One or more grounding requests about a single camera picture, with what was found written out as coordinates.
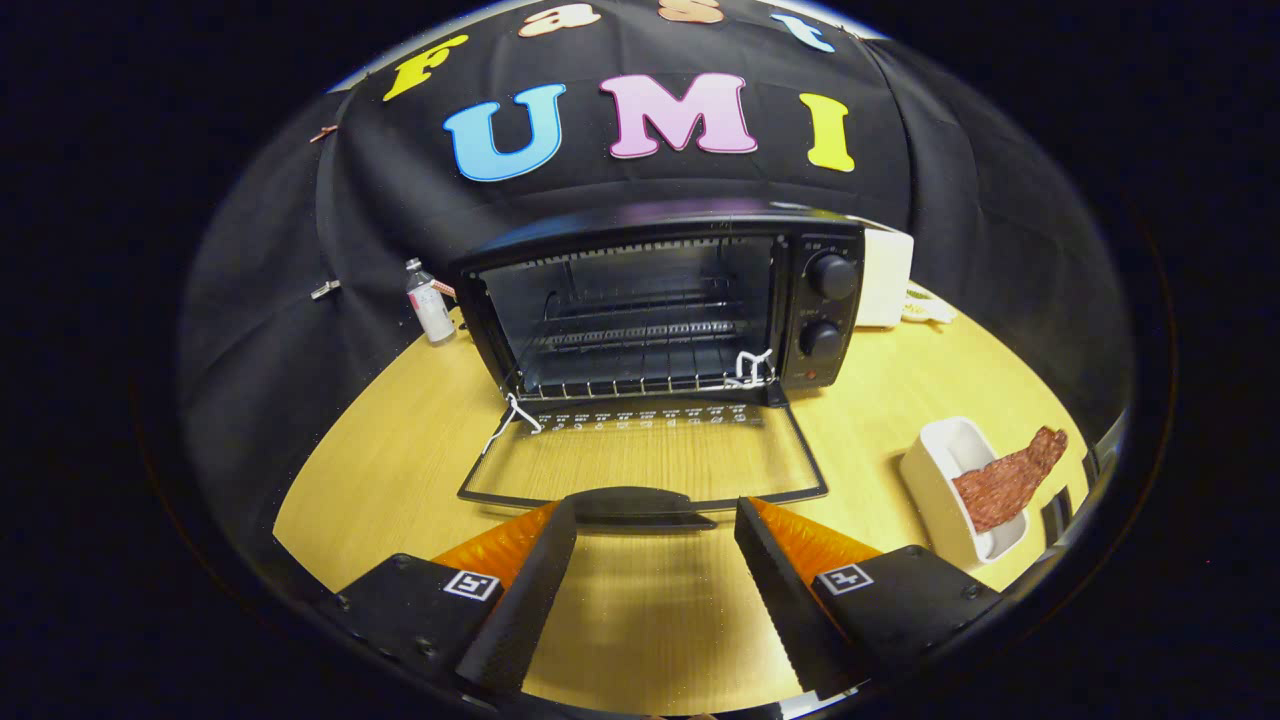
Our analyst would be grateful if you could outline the black toaster oven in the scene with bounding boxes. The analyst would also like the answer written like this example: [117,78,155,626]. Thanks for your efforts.
[455,205,867,531]

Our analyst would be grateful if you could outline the clear plastic bottle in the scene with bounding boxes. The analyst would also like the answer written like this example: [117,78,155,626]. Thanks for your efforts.
[405,258,456,344]

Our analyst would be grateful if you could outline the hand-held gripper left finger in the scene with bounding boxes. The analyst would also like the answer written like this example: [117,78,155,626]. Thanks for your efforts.
[335,498,579,701]

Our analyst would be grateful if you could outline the white rectangular tray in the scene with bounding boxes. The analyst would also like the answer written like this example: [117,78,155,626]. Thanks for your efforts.
[900,417,1031,566]

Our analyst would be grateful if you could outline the small white dish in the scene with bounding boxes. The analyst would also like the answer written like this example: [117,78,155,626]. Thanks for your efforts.
[903,283,958,324]

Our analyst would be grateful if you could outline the reddish brown steak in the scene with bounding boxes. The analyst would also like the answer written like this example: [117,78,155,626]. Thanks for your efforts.
[952,427,1069,534]

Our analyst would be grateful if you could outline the white pop-up toaster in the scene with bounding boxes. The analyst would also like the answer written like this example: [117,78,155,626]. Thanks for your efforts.
[855,228,915,329]

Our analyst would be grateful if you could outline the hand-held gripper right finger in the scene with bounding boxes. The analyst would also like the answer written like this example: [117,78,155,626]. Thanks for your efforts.
[733,495,1004,701]

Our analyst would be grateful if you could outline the oven wire rack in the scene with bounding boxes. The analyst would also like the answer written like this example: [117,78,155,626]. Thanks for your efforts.
[515,325,776,401]

